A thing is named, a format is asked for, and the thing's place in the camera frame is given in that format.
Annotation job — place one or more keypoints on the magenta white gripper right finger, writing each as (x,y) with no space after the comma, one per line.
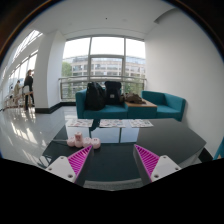
(152,167)

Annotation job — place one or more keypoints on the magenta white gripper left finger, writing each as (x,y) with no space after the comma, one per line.
(74,167)

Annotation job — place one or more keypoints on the pink charger plug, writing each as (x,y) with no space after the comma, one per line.
(78,139)

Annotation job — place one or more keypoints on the left printed magazine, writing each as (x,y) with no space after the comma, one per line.
(80,123)

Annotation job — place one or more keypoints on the printed magazine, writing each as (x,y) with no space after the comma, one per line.
(112,123)
(80,123)
(140,123)

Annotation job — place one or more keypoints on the right printed magazine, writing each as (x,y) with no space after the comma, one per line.
(140,123)

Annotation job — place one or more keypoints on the middle printed magazine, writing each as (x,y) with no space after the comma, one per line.
(112,123)

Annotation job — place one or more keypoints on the teal sofa right seat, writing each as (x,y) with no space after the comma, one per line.
(165,106)

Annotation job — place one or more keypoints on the teal sofa seat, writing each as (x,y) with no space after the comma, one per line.
(108,112)
(165,106)

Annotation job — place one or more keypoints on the wooden sofa side table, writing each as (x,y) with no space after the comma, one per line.
(144,104)

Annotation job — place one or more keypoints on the teal sofa left seat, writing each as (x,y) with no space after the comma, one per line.
(108,112)

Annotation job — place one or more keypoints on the teal chair at right edge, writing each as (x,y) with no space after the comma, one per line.
(220,151)

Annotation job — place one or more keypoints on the black backpack left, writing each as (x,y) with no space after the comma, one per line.
(95,97)

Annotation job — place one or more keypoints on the black backpack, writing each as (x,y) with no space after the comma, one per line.
(112,92)
(95,97)

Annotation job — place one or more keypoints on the brown bag on table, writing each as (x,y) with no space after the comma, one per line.
(131,98)

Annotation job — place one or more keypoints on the black backpack right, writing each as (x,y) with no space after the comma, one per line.
(112,92)

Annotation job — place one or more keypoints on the metal window railing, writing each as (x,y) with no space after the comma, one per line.
(69,86)

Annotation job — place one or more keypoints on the standing person in black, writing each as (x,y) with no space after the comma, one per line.
(28,83)

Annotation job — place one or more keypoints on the seated person in beige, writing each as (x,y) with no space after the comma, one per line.
(16,92)

